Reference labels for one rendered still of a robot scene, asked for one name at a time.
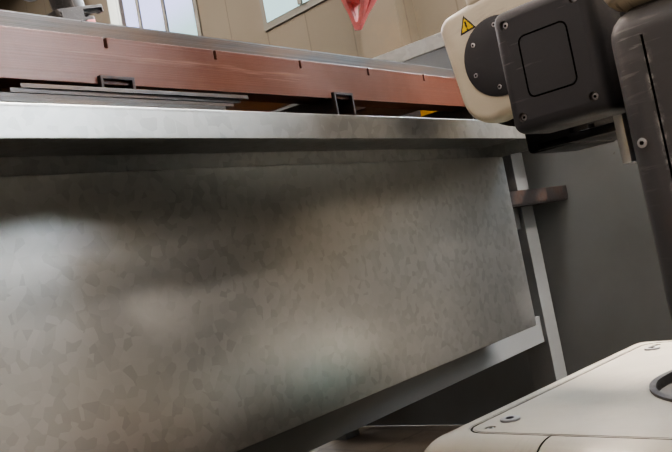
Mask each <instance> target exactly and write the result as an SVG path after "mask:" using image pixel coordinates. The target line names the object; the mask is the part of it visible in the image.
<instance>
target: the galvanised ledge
mask: <svg viewBox="0 0 672 452"><path fill-rule="evenodd" d="M524 151H528V147H527V142H526V137H525V134H523V133H520V132H519V131H518V130H517V129H516V127H514V126H506V125H502V124H499V123H485V122H482V121H479V120H473V119H446V118H419V117H393V116H366V115H340V114H313V113H287V112H260V111H234V110H207V109H181V108H154V107H127V106H101V105H74V104H48V103H21V102H0V176H20V175H46V174H72V173H98V172H124V171H150V170H176V169H202V168H228V167H254V166H280V165H306V164H332V163H358V162H384V161H410V160H436V159H462V158H488V157H504V156H508V155H512V154H516V153H520V152H524Z"/></svg>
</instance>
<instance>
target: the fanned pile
mask: <svg viewBox="0 0 672 452"><path fill-rule="evenodd" d="M20 85H21V88H14V87H10V91H11V92H0V102H21V103H48V104H74V105H101V106H127V107H154V108H181V109H207V110H226V108H229V107H234V104H238V103H240V100H243V99H249V98H248V95H233V94H215V93H197V92H179V91H161V90H143V89H125V88H107V87H89V86H71V85H53V84H35V83H20Z"/></svg>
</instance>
